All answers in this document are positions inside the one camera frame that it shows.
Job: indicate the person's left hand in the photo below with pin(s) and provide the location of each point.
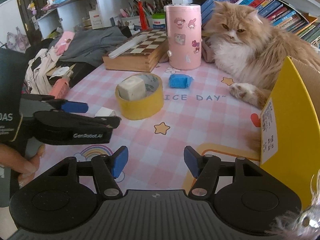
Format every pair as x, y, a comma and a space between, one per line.
26, 168

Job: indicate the pink sticker canister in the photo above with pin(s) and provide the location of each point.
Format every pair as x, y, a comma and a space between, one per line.
183, 23

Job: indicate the white charger plug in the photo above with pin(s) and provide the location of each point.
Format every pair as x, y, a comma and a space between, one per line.
105, 112

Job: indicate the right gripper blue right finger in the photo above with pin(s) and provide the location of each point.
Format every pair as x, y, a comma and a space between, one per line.
204, 169

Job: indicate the grey clothing pile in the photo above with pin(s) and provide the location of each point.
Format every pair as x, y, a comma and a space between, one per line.
89, 46

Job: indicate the red tassel ornament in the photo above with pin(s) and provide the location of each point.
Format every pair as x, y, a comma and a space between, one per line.
142, 16

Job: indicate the blue cloth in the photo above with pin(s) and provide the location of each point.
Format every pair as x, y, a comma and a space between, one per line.
180, 81

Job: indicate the white pen holder cup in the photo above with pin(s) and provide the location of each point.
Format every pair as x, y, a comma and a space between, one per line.
128, 21

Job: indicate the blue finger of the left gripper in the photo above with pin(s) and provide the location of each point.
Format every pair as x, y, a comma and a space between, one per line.
74, 107

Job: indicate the beige tote bag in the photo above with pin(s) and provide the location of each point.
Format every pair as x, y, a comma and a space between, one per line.
35, 77

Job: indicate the orange fluffy cat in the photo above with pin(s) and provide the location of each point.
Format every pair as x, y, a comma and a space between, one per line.
248, 47

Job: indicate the yellow tape roll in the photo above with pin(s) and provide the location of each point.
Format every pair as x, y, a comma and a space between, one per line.
145, 107

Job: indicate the green lid white jar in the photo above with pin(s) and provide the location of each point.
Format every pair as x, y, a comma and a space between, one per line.
158, 20

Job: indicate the white plastic strip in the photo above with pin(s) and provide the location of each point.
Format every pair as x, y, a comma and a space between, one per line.
127, 45

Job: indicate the pink checkered tablecloth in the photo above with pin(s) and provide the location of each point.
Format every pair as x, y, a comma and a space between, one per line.
204, 116

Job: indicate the yellow cardboard box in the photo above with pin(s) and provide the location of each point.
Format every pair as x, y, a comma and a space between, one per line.
290, 129

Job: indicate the wooden chess box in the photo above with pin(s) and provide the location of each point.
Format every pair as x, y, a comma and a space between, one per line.
143, 57

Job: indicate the white cube eraser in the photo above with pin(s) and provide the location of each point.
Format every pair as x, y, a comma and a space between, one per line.
132, 89

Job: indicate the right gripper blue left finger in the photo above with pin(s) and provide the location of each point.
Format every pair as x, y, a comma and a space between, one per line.
106, 169

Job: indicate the row of books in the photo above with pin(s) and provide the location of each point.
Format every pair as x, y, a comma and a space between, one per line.
279, 13

